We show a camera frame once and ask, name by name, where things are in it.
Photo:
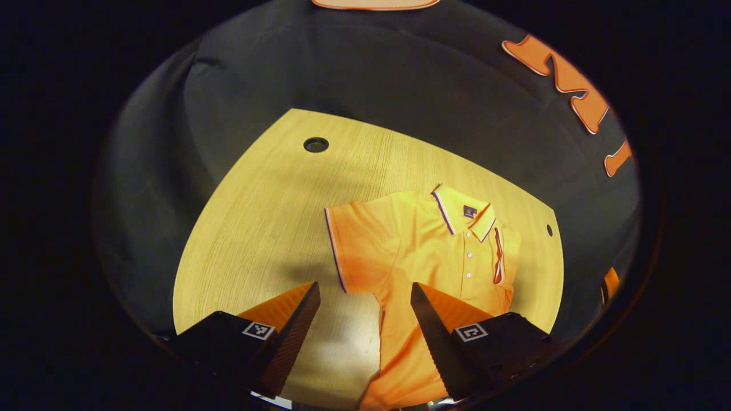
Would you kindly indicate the orange T-shirt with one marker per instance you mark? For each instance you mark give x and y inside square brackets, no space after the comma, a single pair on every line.
[411,251]

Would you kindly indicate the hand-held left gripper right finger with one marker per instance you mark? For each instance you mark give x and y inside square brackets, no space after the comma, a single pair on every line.
[437,342]

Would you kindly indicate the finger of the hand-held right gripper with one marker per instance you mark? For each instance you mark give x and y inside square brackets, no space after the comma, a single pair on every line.
[610,283]

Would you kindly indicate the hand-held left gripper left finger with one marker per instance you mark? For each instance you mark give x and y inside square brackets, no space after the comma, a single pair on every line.
[294,342]

